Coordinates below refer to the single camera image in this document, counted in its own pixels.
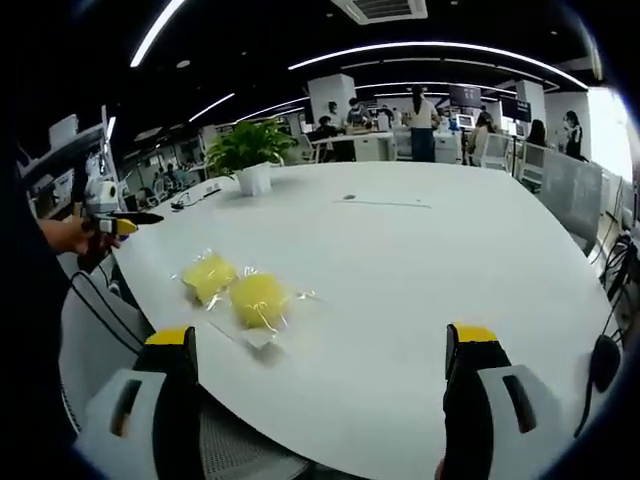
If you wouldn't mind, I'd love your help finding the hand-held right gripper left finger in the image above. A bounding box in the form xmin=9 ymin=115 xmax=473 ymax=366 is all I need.
xmin=74 ymin=324 xmax=202 ymax=480

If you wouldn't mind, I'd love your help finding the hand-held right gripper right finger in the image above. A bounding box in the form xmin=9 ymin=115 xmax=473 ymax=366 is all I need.
xmin=441 ymin=322 xmax=572 ymax=480

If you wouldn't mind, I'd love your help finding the yellow silicone block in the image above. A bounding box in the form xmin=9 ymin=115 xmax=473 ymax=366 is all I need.
xmin=177 ymin=249 xmax=241 ymax=311
xmin=207 ymin=271 xmax=324 ymax=369

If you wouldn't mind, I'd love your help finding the person's left hand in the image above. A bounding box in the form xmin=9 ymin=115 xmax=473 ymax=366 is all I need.
xmin=39 ymin=215 xmax=122 ymax=257

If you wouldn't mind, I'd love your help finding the white storage shelf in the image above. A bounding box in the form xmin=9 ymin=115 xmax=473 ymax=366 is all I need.
xmin=14 ymin=113 xmax=121 ymax=204

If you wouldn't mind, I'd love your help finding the grey mesh office chair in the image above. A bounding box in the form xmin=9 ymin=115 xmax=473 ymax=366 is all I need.
xmin=58 ymin=277 xmax=311 ymax=480

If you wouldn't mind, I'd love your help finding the green plant in white pot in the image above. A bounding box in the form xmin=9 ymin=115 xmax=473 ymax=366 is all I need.
xmin=204 ymin=118 xmax=300 ymax=197

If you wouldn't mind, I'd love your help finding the black chair armrest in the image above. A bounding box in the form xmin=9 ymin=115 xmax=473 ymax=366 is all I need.
xmin=573 ymin=333 xmax=624 ymax=439

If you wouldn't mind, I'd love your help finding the grey desk partition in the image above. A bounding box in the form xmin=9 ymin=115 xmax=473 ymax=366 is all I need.
xmin=541 ymin=148 xmax=605 ymax=254

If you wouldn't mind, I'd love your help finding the white office chair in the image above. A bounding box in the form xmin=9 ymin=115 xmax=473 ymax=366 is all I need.
xmin=518 ymin=141 xmax=547 ymax=187
xmin=479 ymin=132 xmax=512 ymax=172

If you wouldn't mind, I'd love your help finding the hanging dark screen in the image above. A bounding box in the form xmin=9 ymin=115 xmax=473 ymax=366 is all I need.
xmin=447 ymin=84 xmax=483 ymax=109
xmin=499 ymin=96 xmax=534 ymax=122

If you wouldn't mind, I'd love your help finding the ceiling air vent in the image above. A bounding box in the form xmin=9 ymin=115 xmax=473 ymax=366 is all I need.
xmin=329 ymin=0 xmax=429 ymax=26

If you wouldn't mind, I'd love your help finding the dark cable on table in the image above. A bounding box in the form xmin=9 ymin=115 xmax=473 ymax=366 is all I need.
xmin=169 ymin=193 xmax=202 ymax=212

